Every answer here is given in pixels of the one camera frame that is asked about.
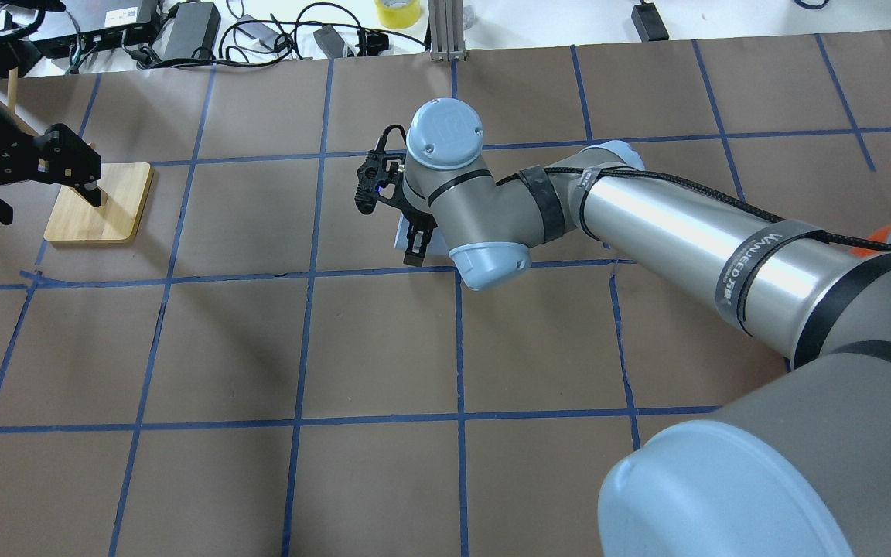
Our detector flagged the light blue plastic cup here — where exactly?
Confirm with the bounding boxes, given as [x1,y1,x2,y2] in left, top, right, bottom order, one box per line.
[394,214,450,256]

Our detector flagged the black power adapter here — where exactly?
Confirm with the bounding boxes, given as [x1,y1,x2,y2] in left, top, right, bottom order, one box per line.
[630,1,671,43]

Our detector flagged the black laptop charger brick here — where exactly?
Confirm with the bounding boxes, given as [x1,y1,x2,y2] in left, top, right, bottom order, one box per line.
[160,2,220,60]

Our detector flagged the yellow tape roll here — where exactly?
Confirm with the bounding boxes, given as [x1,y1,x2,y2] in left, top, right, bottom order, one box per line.
[374,0,422,29]

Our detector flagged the aluminium frame post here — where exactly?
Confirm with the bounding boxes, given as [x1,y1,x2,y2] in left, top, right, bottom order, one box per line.
[427,0,467,61]

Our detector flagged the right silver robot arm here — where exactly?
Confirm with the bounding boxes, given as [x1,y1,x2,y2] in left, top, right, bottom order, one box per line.
[404,98,891,556]

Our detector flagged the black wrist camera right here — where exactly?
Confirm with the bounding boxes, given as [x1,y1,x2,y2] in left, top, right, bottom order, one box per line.
[354,124,411,215]

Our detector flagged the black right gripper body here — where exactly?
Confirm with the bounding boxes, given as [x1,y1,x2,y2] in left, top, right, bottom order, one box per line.
[403,193,438,233]

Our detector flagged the orange can with silver lid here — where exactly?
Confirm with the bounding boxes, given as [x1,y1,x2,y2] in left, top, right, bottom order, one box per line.
[848,224,891,258]

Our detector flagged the wooden cup stand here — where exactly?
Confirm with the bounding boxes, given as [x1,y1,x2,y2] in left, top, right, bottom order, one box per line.
[43,162,153,244]

